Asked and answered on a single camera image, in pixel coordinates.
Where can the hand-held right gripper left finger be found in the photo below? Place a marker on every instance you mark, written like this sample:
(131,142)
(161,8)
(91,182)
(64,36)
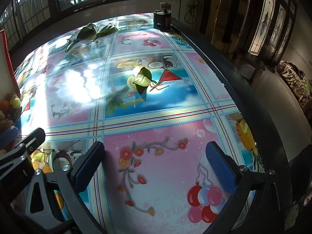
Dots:
(87,168)

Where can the green grape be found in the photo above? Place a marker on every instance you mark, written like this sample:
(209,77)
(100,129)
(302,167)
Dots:
(15,101)

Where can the patterned brown cloth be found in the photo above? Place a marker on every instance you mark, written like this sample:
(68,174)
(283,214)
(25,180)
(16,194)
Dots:
(295,82)

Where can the black box with beige spool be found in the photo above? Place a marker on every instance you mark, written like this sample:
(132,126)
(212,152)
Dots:
(160,20)

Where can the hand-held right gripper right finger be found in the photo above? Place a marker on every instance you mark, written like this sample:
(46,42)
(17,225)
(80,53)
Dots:
(219,168)

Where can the dark wooden bench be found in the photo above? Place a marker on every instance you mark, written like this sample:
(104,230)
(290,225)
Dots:
(251,63)

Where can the red tray with white inside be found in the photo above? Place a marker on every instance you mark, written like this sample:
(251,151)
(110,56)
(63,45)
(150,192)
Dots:
(3,61)

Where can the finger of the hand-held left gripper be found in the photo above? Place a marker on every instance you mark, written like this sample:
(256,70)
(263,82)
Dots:
(35,137)
(9,132)

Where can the bunch of green leaves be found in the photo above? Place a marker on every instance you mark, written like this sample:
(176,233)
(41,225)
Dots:
(92,33)

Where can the stained glass door panels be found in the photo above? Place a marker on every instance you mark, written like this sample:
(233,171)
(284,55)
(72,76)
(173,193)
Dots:
(262,22)

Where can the green leaf with yellow peel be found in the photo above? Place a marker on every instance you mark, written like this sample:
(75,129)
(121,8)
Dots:
(143,76)

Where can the fruit print tablecloth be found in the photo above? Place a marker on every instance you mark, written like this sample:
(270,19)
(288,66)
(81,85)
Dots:
(158,170)

